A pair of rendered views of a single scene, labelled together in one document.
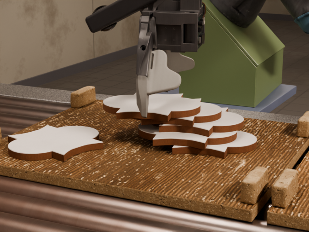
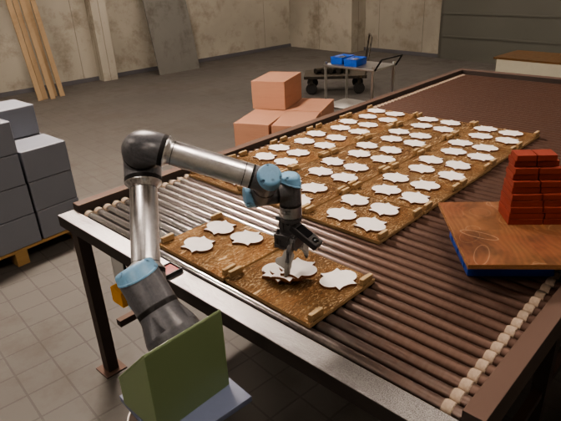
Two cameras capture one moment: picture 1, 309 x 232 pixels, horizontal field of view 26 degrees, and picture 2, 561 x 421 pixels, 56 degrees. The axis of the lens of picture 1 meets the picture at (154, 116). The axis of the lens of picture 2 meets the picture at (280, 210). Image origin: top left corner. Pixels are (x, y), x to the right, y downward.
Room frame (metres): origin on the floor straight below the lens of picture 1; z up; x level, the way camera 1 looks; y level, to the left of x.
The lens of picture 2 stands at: (2.44, 0.52, 1.96)
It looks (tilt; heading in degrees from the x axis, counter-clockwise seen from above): 25 degrees down; 201
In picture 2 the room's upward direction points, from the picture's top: 3 degrees counter-clockwise
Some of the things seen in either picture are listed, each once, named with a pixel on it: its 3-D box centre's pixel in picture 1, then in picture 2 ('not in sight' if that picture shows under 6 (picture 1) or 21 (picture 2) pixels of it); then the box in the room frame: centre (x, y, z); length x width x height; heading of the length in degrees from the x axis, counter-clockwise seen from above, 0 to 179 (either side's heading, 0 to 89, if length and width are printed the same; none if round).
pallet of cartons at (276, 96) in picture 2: not in sight; (287, 116); (-3.08, -1.43, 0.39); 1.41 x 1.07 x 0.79; 171
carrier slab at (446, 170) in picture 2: not in sight; (440, 167); (-0.31, 0.40, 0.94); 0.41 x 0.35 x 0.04; 66
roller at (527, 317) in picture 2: not in sight; (303, 234); (0.53, -0.11, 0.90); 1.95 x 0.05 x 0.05; 66
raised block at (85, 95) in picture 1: (83, 96); (315, 314); (1.13, 0.12, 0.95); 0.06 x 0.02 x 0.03; 155
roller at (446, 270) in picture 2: not in sight; (317, 225); (0.43, -0.07, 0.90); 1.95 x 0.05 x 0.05; 66
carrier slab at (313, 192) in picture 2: not in sight; (293, 190); (0.17, -0.27, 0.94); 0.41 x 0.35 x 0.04; 66
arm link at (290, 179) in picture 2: not in sight; (289, 190); (0.94, -0.02, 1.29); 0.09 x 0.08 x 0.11; 127
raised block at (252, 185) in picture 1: (254, 184); not in sight; (0.72, -0.12, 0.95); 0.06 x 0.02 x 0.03; 155
